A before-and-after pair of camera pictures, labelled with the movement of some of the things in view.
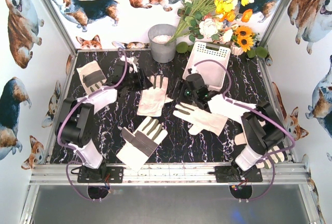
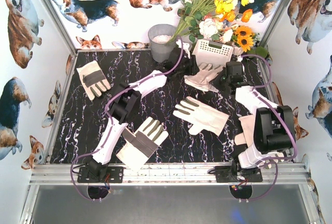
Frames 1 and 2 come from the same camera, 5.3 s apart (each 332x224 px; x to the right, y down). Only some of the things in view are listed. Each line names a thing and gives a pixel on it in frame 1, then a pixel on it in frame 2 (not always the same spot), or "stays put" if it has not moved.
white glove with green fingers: x=152 y=99 → x=201 y=80
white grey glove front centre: x=138 y=147 stays put
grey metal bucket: x=158 y=36 stays put
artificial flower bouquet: x=212 y=5 stays put
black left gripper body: x=141 y=79 → x=187 y=61
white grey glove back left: x=91 y=77 stays put
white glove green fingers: x=200 y=121 stays put
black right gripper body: x=180 y=91 → x=226 y=79
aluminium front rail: x=169 y=174 stays put
